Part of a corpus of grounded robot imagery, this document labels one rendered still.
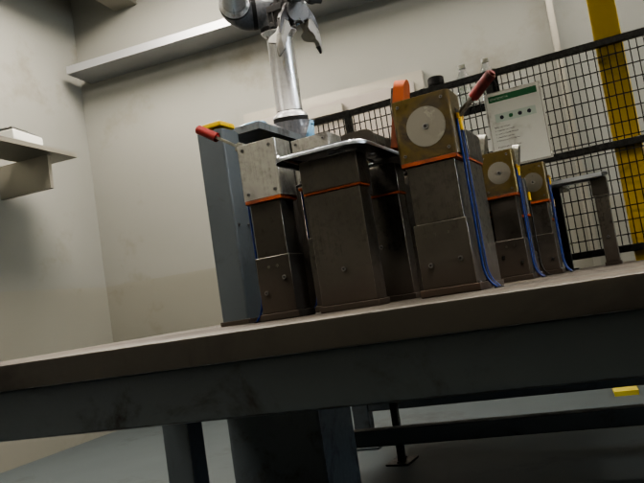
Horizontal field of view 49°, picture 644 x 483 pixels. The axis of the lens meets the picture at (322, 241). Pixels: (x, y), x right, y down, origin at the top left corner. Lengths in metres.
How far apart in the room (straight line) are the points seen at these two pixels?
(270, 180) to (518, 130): 1.68
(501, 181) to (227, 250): 0.76
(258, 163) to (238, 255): 0.24
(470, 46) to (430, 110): 3.65
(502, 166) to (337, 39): 3.37
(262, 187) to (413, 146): 0.32
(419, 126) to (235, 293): 0.57
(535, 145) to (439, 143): 1.66
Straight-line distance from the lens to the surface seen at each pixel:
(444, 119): 1.27
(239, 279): 1.56
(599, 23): 3.02
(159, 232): 5.53
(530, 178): 2.26
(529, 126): 2.92
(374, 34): 5.09
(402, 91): 1.33
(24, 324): 5.06
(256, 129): 1.69
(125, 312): 5.69
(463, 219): 1.25
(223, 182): 1.58
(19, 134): 4.66
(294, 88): 2.32
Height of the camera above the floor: 0.72
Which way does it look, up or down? 5 degrees up
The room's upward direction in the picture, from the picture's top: 9 degrees counter-clockwise
